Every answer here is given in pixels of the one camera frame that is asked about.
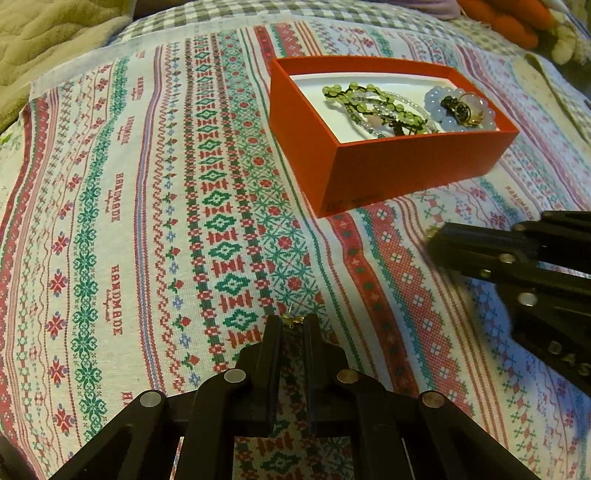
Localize gold ring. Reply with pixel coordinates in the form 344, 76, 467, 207
455, 105, 485, 127

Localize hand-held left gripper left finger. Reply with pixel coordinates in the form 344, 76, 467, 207
48, 316, 283, 480

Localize orange plush toy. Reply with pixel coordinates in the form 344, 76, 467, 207
455, 0, 555, 49

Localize green bead dark cord bracelet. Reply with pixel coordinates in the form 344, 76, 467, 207
322, 81, 435, 137

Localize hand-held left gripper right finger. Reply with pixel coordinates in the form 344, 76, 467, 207
302, 315, 541, 480

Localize silver green beaded bracelet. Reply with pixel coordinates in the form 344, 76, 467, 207
344, 90, 428, 139

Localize orange jewelry box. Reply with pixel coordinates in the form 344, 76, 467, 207
269, 56, 519, 219

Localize green quilted blanket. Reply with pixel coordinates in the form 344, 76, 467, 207
0, 0, 139, 136

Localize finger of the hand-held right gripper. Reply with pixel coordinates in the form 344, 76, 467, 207
429, 247, 591, 395
427, 210, 591, 271

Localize patterned stitched cloth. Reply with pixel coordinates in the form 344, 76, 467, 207
0, 18, 591, 480

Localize pale blue beaded bracelet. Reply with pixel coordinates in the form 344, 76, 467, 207
424, 88, 498, 133

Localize cream plush piece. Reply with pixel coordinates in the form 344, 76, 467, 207
549, 9, 583, 65

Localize purple pillow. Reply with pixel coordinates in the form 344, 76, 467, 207
429, 0, 463, 19

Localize beige fabric strip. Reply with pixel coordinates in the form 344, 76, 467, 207
510, 53, 591, 136

